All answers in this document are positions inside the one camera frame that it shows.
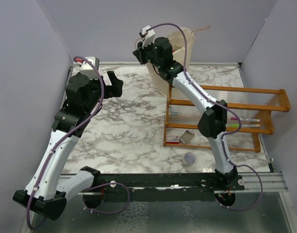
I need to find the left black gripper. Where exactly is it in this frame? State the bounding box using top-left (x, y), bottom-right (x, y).
top-left (85, 70), bottom-right (123, 113)

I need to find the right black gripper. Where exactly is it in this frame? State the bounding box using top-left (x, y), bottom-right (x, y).
top-left (132, 39), bottom-right (161, 69)

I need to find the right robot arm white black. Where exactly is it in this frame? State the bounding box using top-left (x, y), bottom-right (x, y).
top-left (133, 37), bottom-right (238, 190)

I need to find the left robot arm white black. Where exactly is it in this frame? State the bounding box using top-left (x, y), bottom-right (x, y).
top-left (13, 71), bottom-right (123, 220)

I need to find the red white small box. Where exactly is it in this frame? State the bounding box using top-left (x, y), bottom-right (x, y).
top-left (166, 135), bottom-right (180, 144)

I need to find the grey open small carton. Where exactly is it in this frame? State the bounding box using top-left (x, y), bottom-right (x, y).
top-left (179, 130), bottom-right (195, 144)

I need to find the green marker pen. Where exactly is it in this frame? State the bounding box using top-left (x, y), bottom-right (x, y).
top-left (229, 124), bottom-right (261, 128)

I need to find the wooden tiered rack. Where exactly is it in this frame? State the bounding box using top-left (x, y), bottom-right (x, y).
top-left (163, 85), bottom-right (291, 153)

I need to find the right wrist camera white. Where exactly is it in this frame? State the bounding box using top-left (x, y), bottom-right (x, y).
top-left (140, 25), bottom-right (155, 48)

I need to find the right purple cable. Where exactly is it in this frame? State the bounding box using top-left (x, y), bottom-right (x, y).
top-left (148, 22), bottom-right (264, 211)

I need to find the purple cable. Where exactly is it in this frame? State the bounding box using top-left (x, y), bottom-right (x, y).
top-left (26, 55), bottom-right (131, 231)
top-left (148, 22), bottom-right (264, 211)

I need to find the aluminium frame rail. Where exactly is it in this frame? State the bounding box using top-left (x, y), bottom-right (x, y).
top-left (97, 172), bottom-right (287, 192)

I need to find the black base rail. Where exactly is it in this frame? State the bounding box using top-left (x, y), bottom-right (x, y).
top-left (79, 166), bottom-right (246, 211)

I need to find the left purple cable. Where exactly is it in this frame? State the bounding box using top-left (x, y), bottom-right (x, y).
top-left (26, 55), bottom-right (131, 231)

